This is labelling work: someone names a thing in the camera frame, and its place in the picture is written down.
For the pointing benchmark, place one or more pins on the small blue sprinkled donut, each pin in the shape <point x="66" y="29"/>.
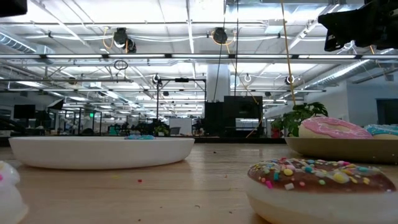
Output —
<point x="140" y="137"/>

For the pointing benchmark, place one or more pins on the large blue frosted donut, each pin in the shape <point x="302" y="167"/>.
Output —
<point x="382" y="130"/>

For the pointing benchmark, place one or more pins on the white sprinkled donut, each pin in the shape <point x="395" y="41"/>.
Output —
<point x="7" y="199"/>

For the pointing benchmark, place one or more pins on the small green plant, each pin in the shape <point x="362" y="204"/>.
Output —
<point x="161" y="130"/>

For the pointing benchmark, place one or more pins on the white board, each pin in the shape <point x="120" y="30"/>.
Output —
<point x="180" y="126"/>

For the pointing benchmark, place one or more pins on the white round plate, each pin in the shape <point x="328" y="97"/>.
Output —
<point x="99" y="154"/>

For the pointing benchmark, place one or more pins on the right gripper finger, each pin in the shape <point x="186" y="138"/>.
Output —
<point x="337" y="28"/>

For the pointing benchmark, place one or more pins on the black studio lamp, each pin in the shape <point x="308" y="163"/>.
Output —
<point x="56" y="104"/>

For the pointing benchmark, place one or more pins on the dark wall screen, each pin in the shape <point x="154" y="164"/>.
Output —
<point x="387" y="112"/>

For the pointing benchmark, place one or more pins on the beige round plate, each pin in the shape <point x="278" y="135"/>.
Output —
<point x="342" y="151"/>

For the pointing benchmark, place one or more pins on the red plant pot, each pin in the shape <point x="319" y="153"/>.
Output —
<point x="275" y="132"/>

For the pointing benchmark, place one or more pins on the pink frosted donut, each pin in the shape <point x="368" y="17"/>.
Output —
<point x="317" y="130"/>

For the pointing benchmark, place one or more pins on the white building column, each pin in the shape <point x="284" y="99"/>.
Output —
<point x="217" y="81"/>

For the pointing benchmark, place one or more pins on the black metal frame rig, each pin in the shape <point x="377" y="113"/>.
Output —
<point x="157" y="99"/>

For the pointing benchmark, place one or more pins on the black cabinet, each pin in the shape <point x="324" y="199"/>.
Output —
<point x="242" y="109"/>

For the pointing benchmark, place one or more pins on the black computer monitor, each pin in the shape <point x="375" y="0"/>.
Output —
<point x="24" y="111"/>

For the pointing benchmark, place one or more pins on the large green potted plant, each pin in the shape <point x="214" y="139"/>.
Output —
<point x="292" y="119"/>

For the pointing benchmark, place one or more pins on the silver ventilation duct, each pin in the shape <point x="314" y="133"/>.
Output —
<point x="342" y="71"/>

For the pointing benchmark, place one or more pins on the chocolate sprinkled donut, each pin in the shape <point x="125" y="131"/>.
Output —
<point x="311" y="199"/>

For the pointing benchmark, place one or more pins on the long ceiling light bar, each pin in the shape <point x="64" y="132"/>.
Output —
<point x="199" y="56"/>

